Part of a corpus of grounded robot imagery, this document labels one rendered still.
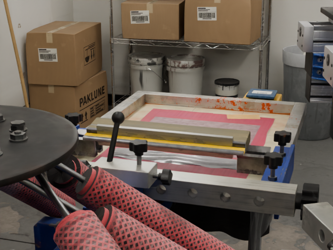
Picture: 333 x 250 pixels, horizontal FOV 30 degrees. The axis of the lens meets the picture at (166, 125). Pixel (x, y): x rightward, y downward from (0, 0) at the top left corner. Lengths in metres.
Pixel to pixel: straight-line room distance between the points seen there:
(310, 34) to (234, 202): 1.06
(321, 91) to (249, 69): 3.04
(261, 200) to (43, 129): 0.65
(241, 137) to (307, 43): 0.78
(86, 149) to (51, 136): 0.89
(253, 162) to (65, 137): 0.83
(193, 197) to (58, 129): 0.60
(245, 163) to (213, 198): 0.23
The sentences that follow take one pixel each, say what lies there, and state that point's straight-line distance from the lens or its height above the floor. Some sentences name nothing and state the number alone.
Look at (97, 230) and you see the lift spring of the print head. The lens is 0.63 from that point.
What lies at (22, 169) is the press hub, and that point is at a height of 1.31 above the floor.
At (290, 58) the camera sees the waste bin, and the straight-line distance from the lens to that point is 4.69.
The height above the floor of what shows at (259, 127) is 0.96.
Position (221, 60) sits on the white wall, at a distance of 5.29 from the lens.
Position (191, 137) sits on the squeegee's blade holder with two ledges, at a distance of 1.49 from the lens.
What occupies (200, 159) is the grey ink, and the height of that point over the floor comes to 0.96.
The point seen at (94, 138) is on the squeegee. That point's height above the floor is 1.04.
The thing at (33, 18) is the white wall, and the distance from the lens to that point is 5.04.
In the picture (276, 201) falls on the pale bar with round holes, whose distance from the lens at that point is 1.25.
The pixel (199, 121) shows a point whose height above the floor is 0.96.
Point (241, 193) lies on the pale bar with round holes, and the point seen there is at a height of 1.03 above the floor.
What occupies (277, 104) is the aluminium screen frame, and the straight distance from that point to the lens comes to 2.05.
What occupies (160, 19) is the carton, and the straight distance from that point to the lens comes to 4.90.
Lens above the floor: 1.53
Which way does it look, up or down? 17 degrees down
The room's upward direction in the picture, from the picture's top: straight up
